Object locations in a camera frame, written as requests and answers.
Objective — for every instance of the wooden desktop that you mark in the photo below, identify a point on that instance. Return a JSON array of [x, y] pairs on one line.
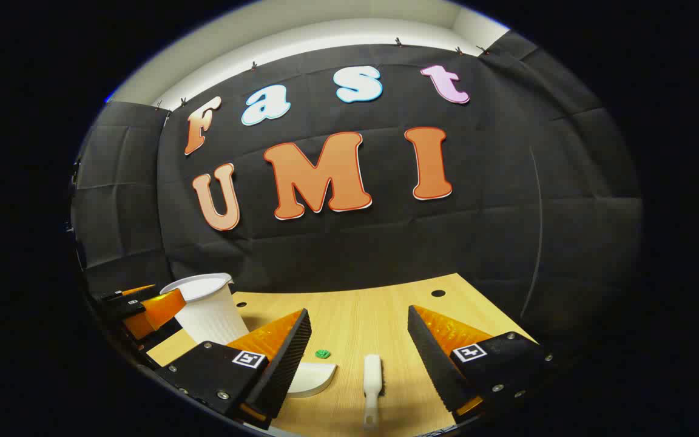
[[361, 321]]

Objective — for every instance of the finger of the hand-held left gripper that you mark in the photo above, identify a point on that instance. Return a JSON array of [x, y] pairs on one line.
[[161, 309], [120, 295]]

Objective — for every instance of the white ribbed garbage bin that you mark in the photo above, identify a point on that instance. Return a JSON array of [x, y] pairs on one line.
[[210, 315]]

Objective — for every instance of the small white broom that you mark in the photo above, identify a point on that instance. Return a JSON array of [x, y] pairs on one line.
[[372, 376]]

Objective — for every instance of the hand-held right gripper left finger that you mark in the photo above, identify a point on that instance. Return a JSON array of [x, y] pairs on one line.
[[283, 370]]

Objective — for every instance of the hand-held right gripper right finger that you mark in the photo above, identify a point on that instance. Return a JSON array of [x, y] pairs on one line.
[[431, 358]]

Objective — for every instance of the white plastic dustpan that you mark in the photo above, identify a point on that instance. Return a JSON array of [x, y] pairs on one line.
[[316, 376]]

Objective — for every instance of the green paper ball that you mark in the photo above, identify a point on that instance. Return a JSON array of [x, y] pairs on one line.
[[323, 354]]

